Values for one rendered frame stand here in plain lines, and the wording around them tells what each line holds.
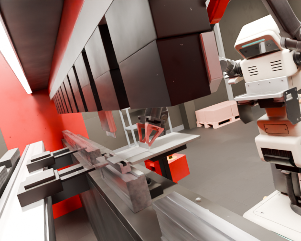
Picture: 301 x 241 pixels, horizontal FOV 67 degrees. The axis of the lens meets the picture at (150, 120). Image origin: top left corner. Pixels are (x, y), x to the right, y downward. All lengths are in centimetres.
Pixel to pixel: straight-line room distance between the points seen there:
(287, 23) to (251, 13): 722
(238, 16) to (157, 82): 746
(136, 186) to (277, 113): 89
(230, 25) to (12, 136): 621
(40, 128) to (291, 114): 246
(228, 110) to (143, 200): 477
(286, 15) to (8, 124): 264
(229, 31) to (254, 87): 604
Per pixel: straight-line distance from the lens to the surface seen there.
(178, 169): 133
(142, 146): 83
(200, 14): 32
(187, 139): 80
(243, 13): 794
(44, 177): 72
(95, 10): 47
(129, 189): 67
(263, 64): 128
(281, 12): 100
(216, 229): 41
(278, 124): 131
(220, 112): 523
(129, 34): 34
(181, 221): 43
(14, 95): 290
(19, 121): 289
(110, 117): 71
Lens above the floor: 120
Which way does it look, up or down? 8 degrees down
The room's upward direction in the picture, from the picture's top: 14 degrees counter-clockwise
